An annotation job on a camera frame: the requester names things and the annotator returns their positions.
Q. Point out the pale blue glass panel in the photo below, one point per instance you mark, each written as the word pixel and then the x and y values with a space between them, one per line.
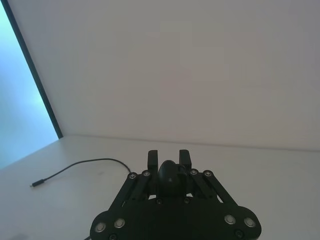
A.
pixel 17 100

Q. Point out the dark narrow post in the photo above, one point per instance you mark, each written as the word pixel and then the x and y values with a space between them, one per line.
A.
pixel 35 72

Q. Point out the plain pale wall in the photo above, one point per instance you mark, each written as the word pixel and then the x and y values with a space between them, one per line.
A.
pixel 175 67

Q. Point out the white table cloth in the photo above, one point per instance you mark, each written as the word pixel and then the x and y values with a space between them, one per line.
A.
pixel 262 180

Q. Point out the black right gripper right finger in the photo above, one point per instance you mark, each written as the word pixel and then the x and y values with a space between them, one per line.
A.
pixel 203 186

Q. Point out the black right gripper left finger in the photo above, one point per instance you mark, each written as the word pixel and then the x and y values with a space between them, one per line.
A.
pixel 140 187

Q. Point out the black rounded power adapter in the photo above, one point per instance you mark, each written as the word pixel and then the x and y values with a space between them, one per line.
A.
pixel 169 180

